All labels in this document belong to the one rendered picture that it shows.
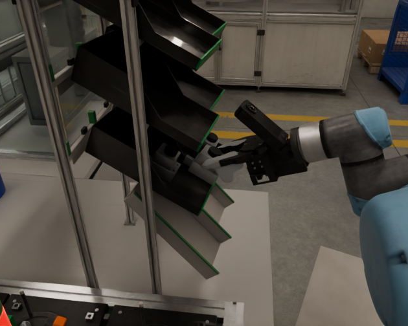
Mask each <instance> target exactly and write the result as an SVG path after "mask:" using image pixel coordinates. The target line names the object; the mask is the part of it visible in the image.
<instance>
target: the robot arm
mask: <svg viewBox="0 0 408 326"><path fill-rule="evenodd" d="M234 116H235V117H236V118H237V119H239V121H241V122H242V123H243V124H244V125H246V126H247V127H248V128H249V129H250V130H251V131H252V132H254V133H255V134H256V135H251V136H245V137H243V138H239V139H237V140H233V141H232V142H229V143H226V144H224V145H222V146H219V147H218V148H219V149H220V150H221V152H222V153H223V154H224V155H222V156H217V157H214V158H209V159H207V160H206V161H205V162H204V163H203V164H202V165H201V168H202V169H214V170H215V171H216V172H217V174H218V175H219V176H220V177H221V178H222V180H223V181H224V182H232V181H233V179H234V172H235V171H236V170H239V169H242V168H243V166H244V163H246V164H247V170H248V172H249V175H250V178H251V181H252V183H253V185H254V186H255V185H259V184H265V183H270V182H276V181H277V180H278V178H279V177H282V176H286V175H292V174H296V173H302V172H306V171H308V168H307V166H308V165H309V163H310V162H317V161H321V160H327V159H329V158H337V157H339V161H340V164H341V169H342V172H343V176H344V180H345V184H346V188H347V195H348V197H349V199H350V203H351V206H352V209H353V212H354V213H355V214H356V215H357V216H359V217H360V222H359V240H360V248H361V256H362V260H363V263H364V272H365V277H366V280H367V285H368V289H369V292H370V297H371V299H372V302H373V304H374V308H375V309H376V312H377V314H378V316H379V318H380V320H381V322H382V323H383V324H384V326H408V154H406V155H402V156H398V157H394V158H388V159H385V157H384V154H383V149H385V148H386V147H389V146H391V145H392V136H391V130H390V127H389V122H388V119H387V115H386V112H385V110H384V109H383V108H381V107H372V108H368V109H363V110H359V111H357V110H355V111H354V112H351V113H347V114H342V115H339V116H335V117H331V118H327V119H324V120H319V121H316V122H311V123H308V124H304V125H300V127H295V128H292V129H291V130H290V132H289V135H288V134H287V133H286V132H285V131H284V130H283V129H281V128H280V127H279V126H278V125H277V124H276V123H274V122H273V121H272V120H271V119H270V118H268V117H267V116H266V115H265V114H264V113H263V112H262V111H261V110H259V109H258V108H257V107H256V106H254V105H253V104H252V103H251V102H250V101H249V100H245V101H243V102H242V104H241V105H240V106H239V107H238V108H237V110H236V111H235V112H234ZM288 137H289V138H288ZM263 175H266V176H268V177H269V180H268V181H264V182H258V181H257V179H258V180H261V179H262V177H263ZM256 178H257V179H256Z"/></svg>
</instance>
